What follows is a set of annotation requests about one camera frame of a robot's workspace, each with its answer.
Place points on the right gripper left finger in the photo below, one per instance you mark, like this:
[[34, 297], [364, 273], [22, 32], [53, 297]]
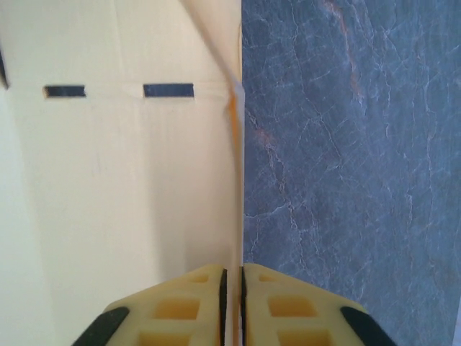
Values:
[[173, 306]]

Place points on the yellow paper box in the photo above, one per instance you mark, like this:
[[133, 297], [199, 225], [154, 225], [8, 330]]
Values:
[[108, 180]]

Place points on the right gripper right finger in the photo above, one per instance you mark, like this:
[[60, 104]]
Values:
[[295, 310]]

